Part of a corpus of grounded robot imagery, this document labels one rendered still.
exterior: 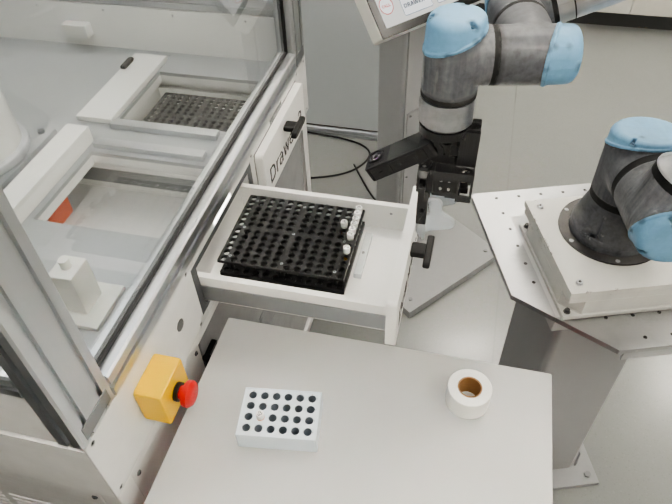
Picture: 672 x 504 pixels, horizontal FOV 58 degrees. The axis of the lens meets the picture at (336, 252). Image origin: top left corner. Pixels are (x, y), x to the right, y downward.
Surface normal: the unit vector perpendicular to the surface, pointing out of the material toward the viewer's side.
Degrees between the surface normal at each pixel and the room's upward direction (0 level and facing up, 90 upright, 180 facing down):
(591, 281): 0
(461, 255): 3
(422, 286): 3
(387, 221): 90
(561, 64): 80
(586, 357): 90
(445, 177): 90
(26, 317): 90
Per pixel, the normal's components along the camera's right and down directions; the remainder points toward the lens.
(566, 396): 0.11, 0.71
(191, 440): -0.03, -0.70
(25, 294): 0.97, 0.15
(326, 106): -0.25, 0.69
